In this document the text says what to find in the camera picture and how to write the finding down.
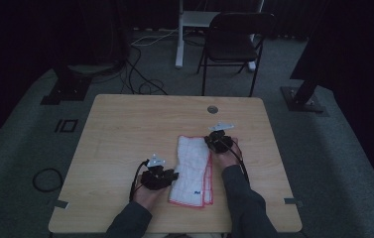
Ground grey round floor base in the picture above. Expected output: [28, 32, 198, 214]
[65, 62, 120, 76]

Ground person's left hand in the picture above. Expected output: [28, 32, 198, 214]
[131, 175, 167, 213]

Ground black floor cables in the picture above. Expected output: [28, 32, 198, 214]
[119, 45, 170, 96]

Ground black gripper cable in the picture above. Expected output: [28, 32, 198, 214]
[128, 159, 152, 203]
[219, 139, 251, 184]

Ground grey tape strip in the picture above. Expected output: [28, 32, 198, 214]
[53, 199, 70, 210]
[283, 196, 305, 209]

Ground black stand base plate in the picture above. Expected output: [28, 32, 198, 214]
[40, 65, 93, 106]

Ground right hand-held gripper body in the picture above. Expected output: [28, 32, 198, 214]
[207, 121, 235, 155]

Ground black folding chair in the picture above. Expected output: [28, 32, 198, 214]
[195, 11, 277, 98]

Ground white towel with red edge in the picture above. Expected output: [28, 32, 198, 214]
[168, 134, 215, 209]

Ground person's right hand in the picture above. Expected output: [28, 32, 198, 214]
[211, 137, 244, 171]

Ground white desk frame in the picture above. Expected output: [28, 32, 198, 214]
[175, 0, 266, 72]

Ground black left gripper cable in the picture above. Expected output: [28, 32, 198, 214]
[128, 159, 152, 203]

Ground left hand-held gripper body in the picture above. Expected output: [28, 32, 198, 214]
[140, 153, 175, 191]

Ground black cable loop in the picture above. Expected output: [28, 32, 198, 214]
[32, 167, 65, 193]

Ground white floor cable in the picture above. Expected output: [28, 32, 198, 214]
[130, 28, 180, 48]

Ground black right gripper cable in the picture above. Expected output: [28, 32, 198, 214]
[219, 139, 251, 184]

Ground black slanted stand with base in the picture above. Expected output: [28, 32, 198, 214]
[280, 0, 332, 114]

